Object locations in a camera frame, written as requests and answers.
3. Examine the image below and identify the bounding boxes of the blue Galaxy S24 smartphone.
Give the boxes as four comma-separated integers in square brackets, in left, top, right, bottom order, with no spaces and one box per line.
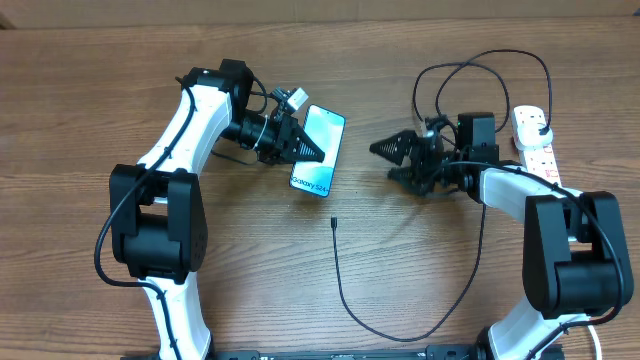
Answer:
[289,105,346,198]

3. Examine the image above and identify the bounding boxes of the white charger plug adapter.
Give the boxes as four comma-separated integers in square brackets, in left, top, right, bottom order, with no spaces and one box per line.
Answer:
[513,122,554,151]

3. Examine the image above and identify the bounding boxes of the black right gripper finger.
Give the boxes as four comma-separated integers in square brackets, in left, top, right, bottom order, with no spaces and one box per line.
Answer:
[387,167,424,194]
[369,130,418,166]

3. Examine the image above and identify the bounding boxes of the white extension strip cord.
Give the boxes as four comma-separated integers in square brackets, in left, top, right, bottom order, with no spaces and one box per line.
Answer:
[584,322,604,360]

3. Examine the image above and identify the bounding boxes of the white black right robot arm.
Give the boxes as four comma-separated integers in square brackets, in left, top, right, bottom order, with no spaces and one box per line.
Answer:
[370,112,634,359]

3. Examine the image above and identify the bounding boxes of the white power extension strip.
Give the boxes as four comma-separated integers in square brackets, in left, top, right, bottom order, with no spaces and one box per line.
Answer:
[511,105,561,186]

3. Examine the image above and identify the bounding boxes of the black USB charging cable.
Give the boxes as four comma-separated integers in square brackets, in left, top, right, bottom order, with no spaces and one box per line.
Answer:
[330,48,554,344]

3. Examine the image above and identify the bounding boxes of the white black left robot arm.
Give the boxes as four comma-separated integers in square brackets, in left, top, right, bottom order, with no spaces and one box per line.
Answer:
[94,59,325,359]

